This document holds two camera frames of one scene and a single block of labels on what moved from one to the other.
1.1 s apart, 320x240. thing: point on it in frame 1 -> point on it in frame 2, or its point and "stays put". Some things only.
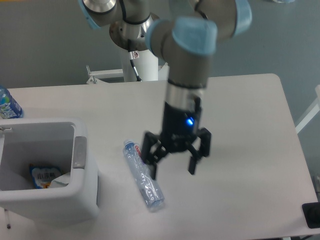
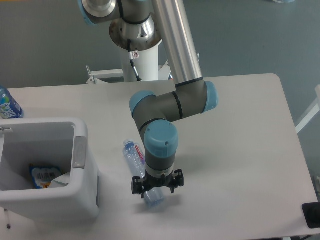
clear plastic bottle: x=154 y=196 stays put
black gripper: x=180 y=126 -> x=138 y=184
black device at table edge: x=311 y=213 stays put
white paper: x=61 y=181 stays put
